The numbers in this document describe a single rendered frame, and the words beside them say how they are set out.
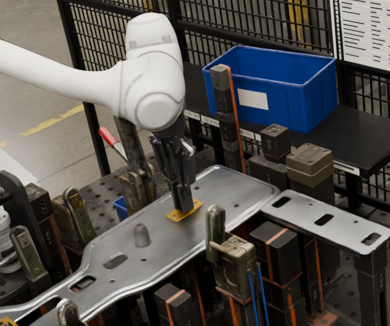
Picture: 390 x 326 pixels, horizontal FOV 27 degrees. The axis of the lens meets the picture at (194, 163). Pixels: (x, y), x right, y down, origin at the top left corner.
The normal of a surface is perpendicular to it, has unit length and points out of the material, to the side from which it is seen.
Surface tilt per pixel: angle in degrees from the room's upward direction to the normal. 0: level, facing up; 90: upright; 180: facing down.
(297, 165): 88
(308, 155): 0
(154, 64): 11
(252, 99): 90
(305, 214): 0
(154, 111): 92
